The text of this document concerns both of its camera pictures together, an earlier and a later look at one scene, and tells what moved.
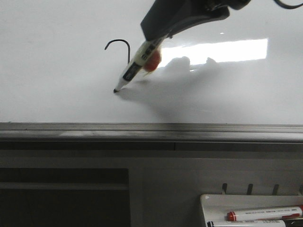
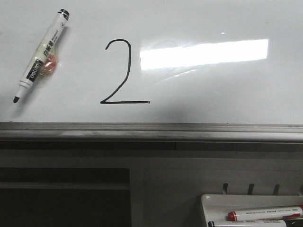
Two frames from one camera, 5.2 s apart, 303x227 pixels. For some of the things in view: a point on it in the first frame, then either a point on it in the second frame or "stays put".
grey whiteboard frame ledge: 151,132 stays put
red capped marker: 265,213 stays put
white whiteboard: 60,60 stays put
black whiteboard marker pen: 138,63 → 43,50
